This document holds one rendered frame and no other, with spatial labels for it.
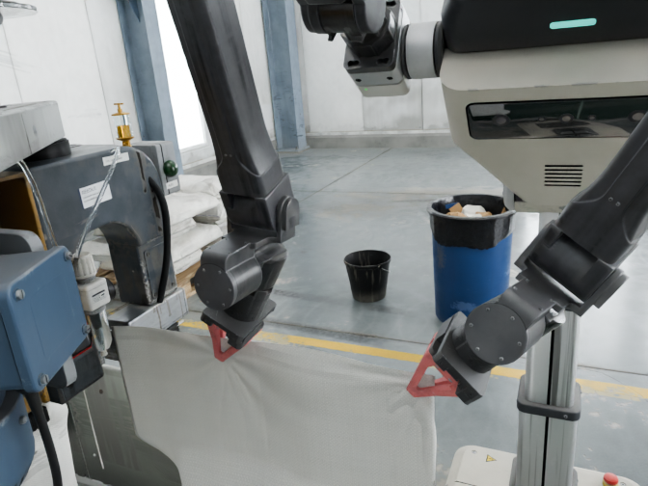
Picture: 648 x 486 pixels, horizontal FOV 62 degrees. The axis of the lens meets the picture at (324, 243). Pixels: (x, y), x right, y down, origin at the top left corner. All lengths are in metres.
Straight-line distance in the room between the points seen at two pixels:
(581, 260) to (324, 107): 8.92
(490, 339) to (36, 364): 0.38
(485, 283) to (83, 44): 4.89
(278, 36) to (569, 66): 8.65
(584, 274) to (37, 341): 0.47
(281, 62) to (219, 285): 8.85
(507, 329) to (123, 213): 0.62
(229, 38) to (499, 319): 0.37
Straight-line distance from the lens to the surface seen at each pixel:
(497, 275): 2.93
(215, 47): 0.55
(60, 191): 0.82
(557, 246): 0.55
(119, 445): 1.66
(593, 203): 0.51
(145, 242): 0.94
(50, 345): 0.49
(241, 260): 0.62
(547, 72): 0.88
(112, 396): 1.57
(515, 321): 0.50
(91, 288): 0.79
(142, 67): 6.80
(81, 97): 6.29
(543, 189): 1.06
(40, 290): 0.48
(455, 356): 0.60
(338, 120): 9.31
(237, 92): 0.58
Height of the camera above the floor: 1.44
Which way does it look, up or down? 19 degrees down
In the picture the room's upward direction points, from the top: 5 degrees counter-clockwise
